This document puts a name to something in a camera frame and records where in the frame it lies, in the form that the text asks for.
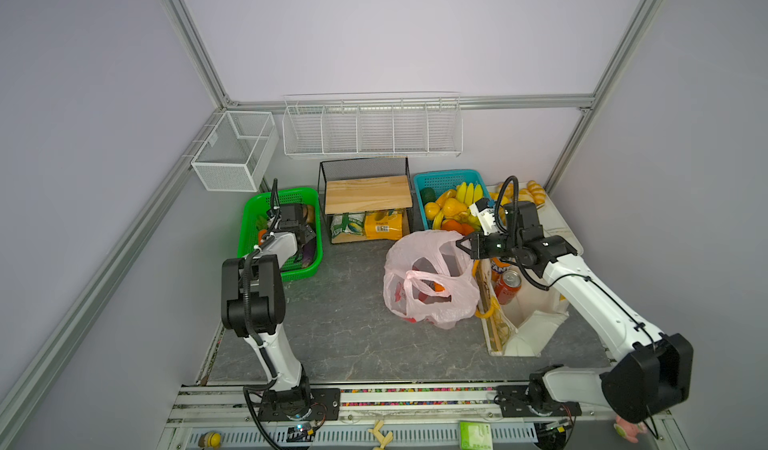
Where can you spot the green snack packet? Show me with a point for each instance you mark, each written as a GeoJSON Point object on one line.
{"type": "Point", "coordinates": [348, 224]}

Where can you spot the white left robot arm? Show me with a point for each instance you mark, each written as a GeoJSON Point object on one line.
{"type": "Point", "coordinates": [253, 305]}

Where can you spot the small white mesh basket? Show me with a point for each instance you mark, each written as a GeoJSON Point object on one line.
{"type": "Point", "coordinates": [235, 155]}

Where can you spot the pink plastic grocery bag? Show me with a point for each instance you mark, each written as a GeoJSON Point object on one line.
{"type": "Point", "coordinates": [414, 263]}

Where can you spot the yellow croissant left back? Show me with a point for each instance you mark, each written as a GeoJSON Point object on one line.
{"type": "Point", "coordinates": [505, 197]}

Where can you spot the yellow snack packet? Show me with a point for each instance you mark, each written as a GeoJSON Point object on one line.
{"type": "Point", "coordinates": [384, 225]}

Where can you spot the green card on rail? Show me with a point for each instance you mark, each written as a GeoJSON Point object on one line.
{"type": "Point", "coordinates": [475, 436]}

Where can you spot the orange fruit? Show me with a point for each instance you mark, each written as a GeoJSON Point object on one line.
{"type": "Point", "coordinates": [453, 225]}

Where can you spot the black wire wooden shelf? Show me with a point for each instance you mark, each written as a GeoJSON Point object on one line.
{"type": "Point", "coordinates": [364, 185]}

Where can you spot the striped croissant far right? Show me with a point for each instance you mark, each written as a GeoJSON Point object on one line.
{"type": "Point", "coordinates": [537, 192]}

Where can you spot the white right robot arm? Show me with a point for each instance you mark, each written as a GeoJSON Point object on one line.
{"type": "Point", "coordinates": [653, 370]}

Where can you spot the dark purple eggplant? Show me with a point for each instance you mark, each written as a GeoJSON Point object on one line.
{"type": "Point", "coordinates": [308, 255]}

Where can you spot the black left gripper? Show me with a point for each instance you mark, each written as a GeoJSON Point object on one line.
{"type": "Point", "coordinates": [309, 234]}

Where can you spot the cream canvas tote bag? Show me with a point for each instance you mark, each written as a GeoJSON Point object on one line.
{"type": "Point", "coordinates": [524, 326]}

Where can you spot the orange Fanta can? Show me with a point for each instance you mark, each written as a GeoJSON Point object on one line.
{"type": "Point", "coordinates": [499, 266]}

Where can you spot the white plastic tray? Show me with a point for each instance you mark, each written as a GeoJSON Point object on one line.
{"type": "Point", "coordinates": [552, 221]}

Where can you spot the green avocado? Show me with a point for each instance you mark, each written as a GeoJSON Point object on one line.
{"type": "Point", "coordinates": [427, 195]}

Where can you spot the yellow banana bunch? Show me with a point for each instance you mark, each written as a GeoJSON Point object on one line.
{"type": "Point", "coordinates": [468, 193]}

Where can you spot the long white wire basket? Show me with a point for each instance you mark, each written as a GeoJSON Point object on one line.
{"type": "Point", "coordinates": [421, 124]}

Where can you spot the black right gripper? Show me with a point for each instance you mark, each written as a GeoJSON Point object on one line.
{"type": "Point", "coordinates": [476, 250]}

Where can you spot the green plastic vegetable basket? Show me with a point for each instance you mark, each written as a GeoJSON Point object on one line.
{"type": "Point", "coordinates": [254, 219]}

